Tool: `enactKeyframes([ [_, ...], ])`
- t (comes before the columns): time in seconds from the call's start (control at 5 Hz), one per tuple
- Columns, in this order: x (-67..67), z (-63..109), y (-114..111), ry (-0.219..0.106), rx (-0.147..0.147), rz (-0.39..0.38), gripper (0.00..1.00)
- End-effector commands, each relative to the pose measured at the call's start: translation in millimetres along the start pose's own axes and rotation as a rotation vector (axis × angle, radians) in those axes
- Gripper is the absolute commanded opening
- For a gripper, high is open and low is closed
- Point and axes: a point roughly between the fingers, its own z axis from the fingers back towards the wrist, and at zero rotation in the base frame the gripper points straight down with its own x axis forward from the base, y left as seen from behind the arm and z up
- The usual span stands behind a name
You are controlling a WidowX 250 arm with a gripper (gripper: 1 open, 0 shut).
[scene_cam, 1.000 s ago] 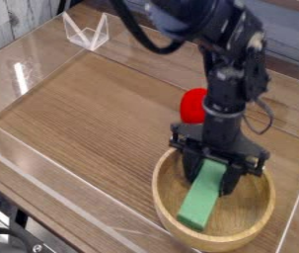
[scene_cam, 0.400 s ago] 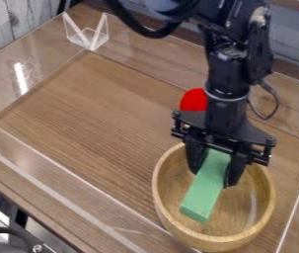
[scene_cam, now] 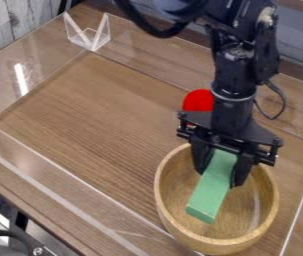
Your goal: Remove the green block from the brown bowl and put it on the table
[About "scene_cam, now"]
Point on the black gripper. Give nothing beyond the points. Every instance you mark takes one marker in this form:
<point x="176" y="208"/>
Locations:
<point x="228" y="129"/>

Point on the green rectangular block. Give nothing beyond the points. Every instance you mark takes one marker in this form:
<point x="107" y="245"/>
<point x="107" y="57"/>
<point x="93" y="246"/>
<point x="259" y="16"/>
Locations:
<point x="212" y="187"/>

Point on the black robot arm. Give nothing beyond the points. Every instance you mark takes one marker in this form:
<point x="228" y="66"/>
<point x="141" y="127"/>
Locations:
<point x="242" y="32"/>

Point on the brown wooden bowl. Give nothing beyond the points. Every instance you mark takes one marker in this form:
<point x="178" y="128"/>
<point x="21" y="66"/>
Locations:
<point x="246" y="214"/>

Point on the red plush strawberry toy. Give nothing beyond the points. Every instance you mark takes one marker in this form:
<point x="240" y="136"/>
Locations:
<point x="198" y="100"/>

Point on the clear acrylic tray wall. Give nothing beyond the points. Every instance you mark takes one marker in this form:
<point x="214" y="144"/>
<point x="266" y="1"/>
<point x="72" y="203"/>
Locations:
<point x="97" y="225"/>

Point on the black table frame bracket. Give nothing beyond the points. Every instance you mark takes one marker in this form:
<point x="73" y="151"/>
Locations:
<point x="16" y="243"/>

